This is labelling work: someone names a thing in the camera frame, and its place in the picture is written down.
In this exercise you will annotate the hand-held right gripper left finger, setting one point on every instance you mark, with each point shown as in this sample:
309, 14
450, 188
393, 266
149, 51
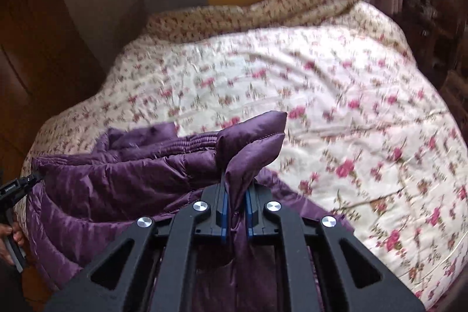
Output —
223, 213

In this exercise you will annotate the floral bed quilt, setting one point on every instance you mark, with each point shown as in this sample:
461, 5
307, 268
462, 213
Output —
329, 96

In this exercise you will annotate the wooden wardrobe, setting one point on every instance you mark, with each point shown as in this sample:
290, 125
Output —
36, 59

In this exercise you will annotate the purple puffer jacket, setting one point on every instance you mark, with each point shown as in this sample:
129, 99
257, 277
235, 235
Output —
128, 173

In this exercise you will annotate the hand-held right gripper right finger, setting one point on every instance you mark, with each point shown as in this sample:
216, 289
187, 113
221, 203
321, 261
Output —
251, 217

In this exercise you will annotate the cluttered wooden side table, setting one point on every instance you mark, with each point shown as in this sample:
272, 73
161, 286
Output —
431, 27

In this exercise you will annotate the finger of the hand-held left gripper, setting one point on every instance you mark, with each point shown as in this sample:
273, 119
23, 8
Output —
33, 179

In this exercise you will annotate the person's left hand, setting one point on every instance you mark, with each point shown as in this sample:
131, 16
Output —
7, 233

